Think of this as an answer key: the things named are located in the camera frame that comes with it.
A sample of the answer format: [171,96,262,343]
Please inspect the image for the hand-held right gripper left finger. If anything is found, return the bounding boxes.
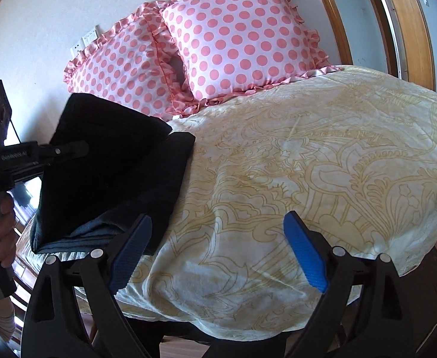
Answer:
[21,213,154,358]

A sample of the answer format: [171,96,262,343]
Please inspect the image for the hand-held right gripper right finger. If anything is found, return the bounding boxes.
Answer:
[283,211,422,358]

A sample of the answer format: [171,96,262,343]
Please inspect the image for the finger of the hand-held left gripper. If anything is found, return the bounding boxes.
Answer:
[35,141,89,160]

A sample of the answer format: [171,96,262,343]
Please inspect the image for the black pants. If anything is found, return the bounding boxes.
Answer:
[30,93,197,259]

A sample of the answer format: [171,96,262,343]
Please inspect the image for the person's left hand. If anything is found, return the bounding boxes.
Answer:
[0,195,18,266]

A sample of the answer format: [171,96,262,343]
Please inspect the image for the yellow patterned blanket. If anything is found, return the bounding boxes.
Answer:
[17,65,437,335]

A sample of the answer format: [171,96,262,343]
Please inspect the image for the pink polka dot pillow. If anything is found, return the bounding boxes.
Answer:
[159,0,343,107]
[63,2,204,122]

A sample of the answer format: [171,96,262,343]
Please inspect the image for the wooden chair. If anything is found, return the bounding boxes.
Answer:
[9,227,37,307]

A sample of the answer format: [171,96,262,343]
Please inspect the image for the wooden door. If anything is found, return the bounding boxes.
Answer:
[367,0,437,92]

